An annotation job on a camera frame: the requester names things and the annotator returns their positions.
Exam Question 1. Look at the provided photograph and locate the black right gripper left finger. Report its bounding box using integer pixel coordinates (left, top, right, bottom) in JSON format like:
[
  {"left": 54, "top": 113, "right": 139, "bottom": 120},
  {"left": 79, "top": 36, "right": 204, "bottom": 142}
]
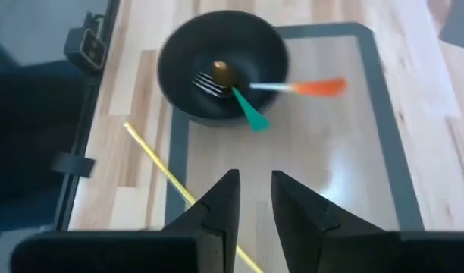
[{"left": 161, "top": 168, "right": 241, "bottom": 273}]

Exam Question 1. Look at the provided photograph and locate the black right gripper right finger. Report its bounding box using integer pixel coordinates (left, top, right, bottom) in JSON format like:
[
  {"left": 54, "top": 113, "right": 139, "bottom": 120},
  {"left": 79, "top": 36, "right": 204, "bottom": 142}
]
[{"left": 271, "top": 170, "right": 402, "bottom": 273}]

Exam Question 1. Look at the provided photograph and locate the gold spoon with teal handle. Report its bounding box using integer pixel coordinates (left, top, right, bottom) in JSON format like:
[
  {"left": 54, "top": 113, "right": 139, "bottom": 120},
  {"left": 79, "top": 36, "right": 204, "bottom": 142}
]
[{"left": 212, "top": 60, "right": 272, "bottom": 133}]

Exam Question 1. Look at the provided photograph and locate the silver fork with orange handle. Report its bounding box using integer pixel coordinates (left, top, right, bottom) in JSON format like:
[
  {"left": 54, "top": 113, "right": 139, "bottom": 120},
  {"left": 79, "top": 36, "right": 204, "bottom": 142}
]
[{"left": 191, "top": 71, "right": 348, "bottom": 99}]

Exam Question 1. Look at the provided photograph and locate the yellow chopstick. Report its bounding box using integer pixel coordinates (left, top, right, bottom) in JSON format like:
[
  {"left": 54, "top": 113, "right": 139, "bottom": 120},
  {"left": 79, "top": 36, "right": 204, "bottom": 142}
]
[{"left": 122, "top": 121, "right": 265, "bottom": 273}]

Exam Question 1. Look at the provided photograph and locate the grey-bordered clear placemat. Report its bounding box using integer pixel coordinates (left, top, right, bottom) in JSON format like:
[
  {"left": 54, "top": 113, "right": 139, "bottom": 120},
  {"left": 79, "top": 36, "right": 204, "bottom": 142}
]
[{"left": 164, "top": 21, "right": 426, "bottom": 233}]

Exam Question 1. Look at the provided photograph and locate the black table clamp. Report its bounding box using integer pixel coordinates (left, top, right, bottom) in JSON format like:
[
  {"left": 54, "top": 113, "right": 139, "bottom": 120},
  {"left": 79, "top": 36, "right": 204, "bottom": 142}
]
[
  {"left": 51, "top": 152, "right": 97, "bottom": 180},
  {"left": 63, "top": 12, "right": 108, "bottom": 74}
]

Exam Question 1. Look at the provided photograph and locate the black bowl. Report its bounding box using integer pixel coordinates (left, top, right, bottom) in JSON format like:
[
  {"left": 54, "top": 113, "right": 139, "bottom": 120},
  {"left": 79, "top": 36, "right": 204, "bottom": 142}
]
[{"left": 156, "top": 9, "right": 290, "bottom": 128}]

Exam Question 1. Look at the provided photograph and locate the black table edge rail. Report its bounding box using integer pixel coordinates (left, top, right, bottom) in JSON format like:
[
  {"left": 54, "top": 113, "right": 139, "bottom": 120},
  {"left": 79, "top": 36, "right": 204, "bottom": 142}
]
[{"left": 51, "top": 0, "right": 122, "bottom": 232}]

